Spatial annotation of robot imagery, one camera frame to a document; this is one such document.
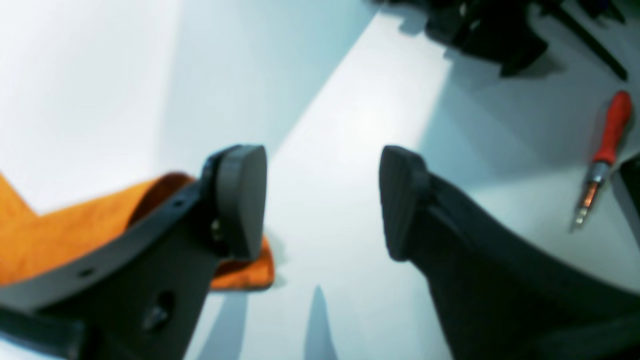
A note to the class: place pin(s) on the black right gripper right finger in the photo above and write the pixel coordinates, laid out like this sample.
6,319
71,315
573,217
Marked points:
497,297

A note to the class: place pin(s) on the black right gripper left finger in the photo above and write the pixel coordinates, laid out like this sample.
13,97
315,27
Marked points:
140,296

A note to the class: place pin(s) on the orange t-shirt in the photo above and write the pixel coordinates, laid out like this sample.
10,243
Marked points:
32,244

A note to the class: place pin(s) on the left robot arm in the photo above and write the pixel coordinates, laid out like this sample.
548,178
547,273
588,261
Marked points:
500,30

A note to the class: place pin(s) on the red handled screwdriver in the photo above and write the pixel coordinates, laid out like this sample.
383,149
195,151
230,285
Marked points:
618,115

